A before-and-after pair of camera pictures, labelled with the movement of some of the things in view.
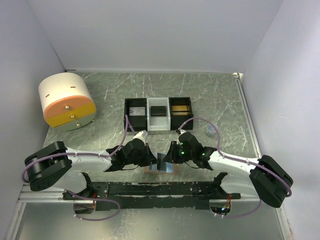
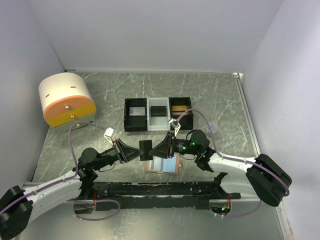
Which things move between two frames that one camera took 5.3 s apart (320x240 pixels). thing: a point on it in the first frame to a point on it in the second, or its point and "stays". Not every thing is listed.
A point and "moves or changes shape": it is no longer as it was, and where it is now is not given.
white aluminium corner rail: [240, 79] stays
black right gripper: [171, 156] to [164, 150]
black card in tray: [158, 110] stays
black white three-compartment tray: [156, 114] stays
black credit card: [161, 165] moves or changes shape
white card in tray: [137, 111] stays
